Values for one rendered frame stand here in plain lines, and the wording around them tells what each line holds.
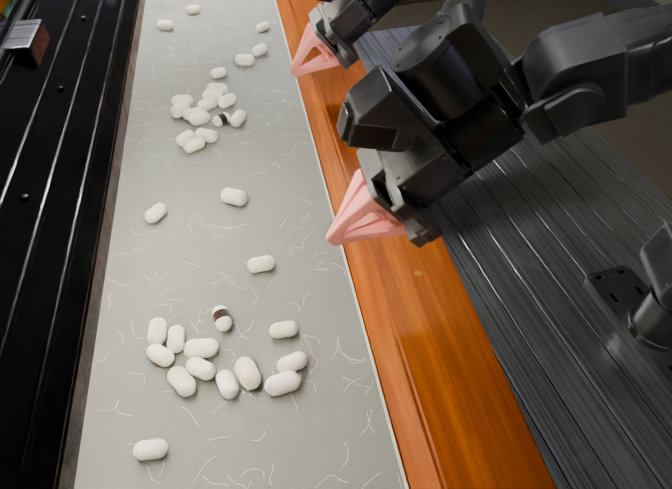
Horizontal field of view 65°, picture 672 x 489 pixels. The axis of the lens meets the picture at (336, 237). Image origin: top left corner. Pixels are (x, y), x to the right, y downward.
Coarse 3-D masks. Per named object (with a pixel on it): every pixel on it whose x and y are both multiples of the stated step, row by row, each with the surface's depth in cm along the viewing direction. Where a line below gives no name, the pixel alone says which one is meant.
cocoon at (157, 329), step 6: (156, 318) 57; (162, 318) 58; (150, 324) 57; (156, 324) 57; (162, 324) 57; (150, 330) 56; (156, 330) 56; (162, 330) 56; (150, 336) 56; (156, 336) 56; (162, 336) 56; (150, 342) 56; (156, 342) 56; (162, 342) 56
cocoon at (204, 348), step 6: (186, 342) 55; (192, 342) 55; (198, 342) 55; (204, 342) 55; (210, 342) 55; (216, 342) 55; (186, 348) 55; (192, 348) 54; (198, 348) 55; (204, 348) 55; (210, 348) 55; (216, 348) 55; (186, 354) 55; (192, 354) 55; (198, 354) 55; (204, 354) 55; (210, 354) 55
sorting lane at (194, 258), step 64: (192, 0) 120; (256, 0) 120; (192, 64) 100; (256, 64) 100; (128, 128) 85; (192, 128) 85; (256, 128) 85; (128, 192) 74; (192, 192) 74; (256, 192) 74; (320, 192) 74; (128, 256) 66; (192, 256) 66; (256, 256) 66; (320, 256) 66; (128, 320) 59; (192, 320) 59; (256, 320) 59; (320, 320) 59; (128, 384) 54; (320, 384) 54; (128, 448) 49; (192, 448) 49; (256, 448) 49; (320, 448) 49; (384, 448) 49
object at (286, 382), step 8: (272, 376) 52; (280, 376) 52; (288, 376) 52; (296, 376) 52; (272, 384) 52; (280, 384) 52; (288, 384) 52; (296, 384) 52; (272, 392) 52; (280, 392) 52; (288, 392) 52
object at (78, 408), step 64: (64, 0) 32; (128, 0) 41; (0, 64) 25; (64, 64) 29; (128, 64) 36; (0, 128) 22; (64, 128) 26; (0, 192) 21; (64, 192) 24; (0, 256) 19; (64, 256) 22; (0, 320) 18; (64, 320) 20; (0, 384) 17; (64, 384) 19; (0, 448) 16; (64, 448) 18
